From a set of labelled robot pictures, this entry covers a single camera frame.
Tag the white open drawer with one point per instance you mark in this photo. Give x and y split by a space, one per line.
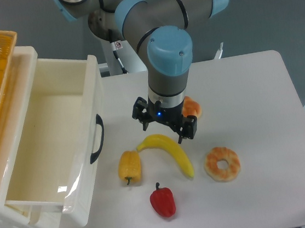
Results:
52 172

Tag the glazed ring donut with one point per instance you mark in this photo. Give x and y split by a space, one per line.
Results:
222 164

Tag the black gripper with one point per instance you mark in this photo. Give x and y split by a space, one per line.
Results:
145 113

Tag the red bell pepper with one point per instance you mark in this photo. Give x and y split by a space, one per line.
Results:
162 201

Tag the yellow bell pepper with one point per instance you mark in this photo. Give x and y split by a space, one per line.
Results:
129 168

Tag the white drawer cabinet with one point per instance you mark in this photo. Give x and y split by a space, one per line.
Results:
12 118

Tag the black drawer handle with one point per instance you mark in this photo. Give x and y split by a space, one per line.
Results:
98 139

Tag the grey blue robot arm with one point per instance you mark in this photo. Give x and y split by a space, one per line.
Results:
157 32

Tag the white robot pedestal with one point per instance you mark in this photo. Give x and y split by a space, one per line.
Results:
120 52

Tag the yellow banana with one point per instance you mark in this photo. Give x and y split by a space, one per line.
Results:
168 145

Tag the orange bread roll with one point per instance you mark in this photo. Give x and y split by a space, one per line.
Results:
191 107

